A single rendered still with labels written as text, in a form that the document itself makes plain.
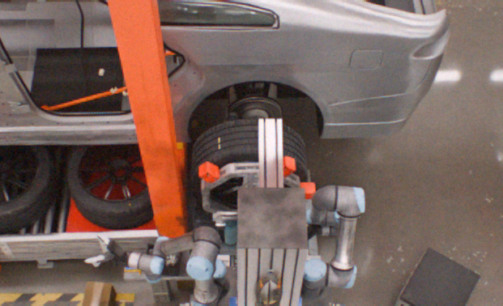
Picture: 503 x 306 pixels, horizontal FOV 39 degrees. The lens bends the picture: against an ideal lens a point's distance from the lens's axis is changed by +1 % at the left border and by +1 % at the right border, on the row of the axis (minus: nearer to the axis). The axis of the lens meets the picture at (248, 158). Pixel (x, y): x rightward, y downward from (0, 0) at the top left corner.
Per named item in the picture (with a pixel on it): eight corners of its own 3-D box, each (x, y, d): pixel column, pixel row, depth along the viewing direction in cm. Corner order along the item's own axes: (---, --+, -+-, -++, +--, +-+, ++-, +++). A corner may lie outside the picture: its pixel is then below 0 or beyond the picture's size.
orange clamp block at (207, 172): (219, 167, 377) (207, 160, 372) (219, 179, 373) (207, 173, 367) (211, 172, 381) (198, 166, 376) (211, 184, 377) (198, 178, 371)
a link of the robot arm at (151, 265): (159, 278, 330) (158, 270, 323) (138, 273, 332) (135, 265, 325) (165, 263, 334) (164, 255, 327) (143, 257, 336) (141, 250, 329)
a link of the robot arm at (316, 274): (300, 266, 362) (302, 255, 350) (326, 269, 361) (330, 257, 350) (300, 288, 355) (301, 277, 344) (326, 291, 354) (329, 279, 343)
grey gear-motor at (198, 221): (222, 191, 483) (220, 163, 454) (223, 246, 460) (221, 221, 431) (195, 192, 483) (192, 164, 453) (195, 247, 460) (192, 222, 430)
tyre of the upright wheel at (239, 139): (307, 114, 381) (185, 120, 381) (311, 150, 368) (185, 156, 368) (303, 177, 436) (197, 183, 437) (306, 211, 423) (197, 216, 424)
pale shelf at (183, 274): (198, 252, 420) (198, 249, 418) (198, 278, 411) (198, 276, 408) (125, 254, 419) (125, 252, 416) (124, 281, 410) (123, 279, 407)
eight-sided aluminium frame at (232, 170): (295, 210, 418) (301, 160, 373) (296, 220, 415) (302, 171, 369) (204, 213, 417) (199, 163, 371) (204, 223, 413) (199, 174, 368)
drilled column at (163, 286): (171, 286, 453) (165, 258, 418) (170, 301, 447) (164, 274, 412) (155, 287, 453) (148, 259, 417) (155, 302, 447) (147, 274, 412)
